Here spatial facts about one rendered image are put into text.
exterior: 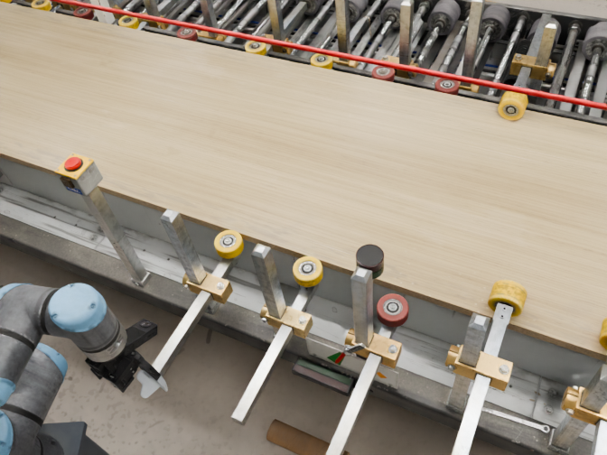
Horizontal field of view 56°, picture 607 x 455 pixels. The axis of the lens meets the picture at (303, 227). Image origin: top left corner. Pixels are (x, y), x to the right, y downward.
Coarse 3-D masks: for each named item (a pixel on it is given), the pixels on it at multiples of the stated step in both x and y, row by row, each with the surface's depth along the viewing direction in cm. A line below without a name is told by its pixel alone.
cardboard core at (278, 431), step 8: (272, 424) 210; (280, 424) 211; (272, 432) 209; (280, 432) 208; (288, 432) 208; (296, 432) 208; (304, 432) 209; (272, 440) 209; (280, 440) 208; (288, 440) 207; (296, 440) 206; (304, 440) 206; (312, 440) 206; (320, 440) 207; (288, 448) 207; (296, 448) 205; (304, 448) 204; (312, 448) 204; (320, 448) 203; (328, 448) 203
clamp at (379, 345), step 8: (352, 336) 142; (376, 336) 141; (344, 344) 144; (352, 344) 141; (376, 344) 140; (384, 344) 140; (392, 344) 140; (400, 344) 139; (360, 352) 142; (368, 352) 141; (376, 352) 139; (384, 352) 139; (400, 352) 142; (384, 360) 140; (392, 360) 138
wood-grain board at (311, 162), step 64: (0, 64) 229; (64, 64) 225; (128, 64) 220; (192, 64) 216; (256, 64) 211; (0, 128) 204; (64, 128) 200; (128, 128) 196; (192, 128) 193; (256, 128) 189; (320, 128) 186; (384, 128) 183; (448, 128) 180; (512, 128) 177; (576, 128) 174; (128, 192) 177; (192, 192) 174; (256, 192) 172; (320, 192) 169; (384, 192) 166; (448, 192) 164; (512, 192) 161; (576, 192) 159; (320, 256) 154; (384, 256) 152; (448, 256) 150; (512, 256) 148; (576, 256) 146; (512, 320) 137; (576, 320) 135
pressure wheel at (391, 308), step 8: (384, 296) 144; (392, 296) 144; (400, 296) 144; (384, 304) 143; (392, 304) 142; (400, 304) 142; (384, 312) 141; (392, 312) 141; (400, 312) 141; (384, 320) 141; (392, 320) 140; (400, 320) 140
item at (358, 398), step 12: (384, 336) 142; (372, 360) 139; (372, 372) 137; (360, 384) 135; (360, 396) 133; (348, 408) 132; (360, 408) 133; (348, 420) 130; (336, 432) 129; (348, 432) 129; (336, 444) 127
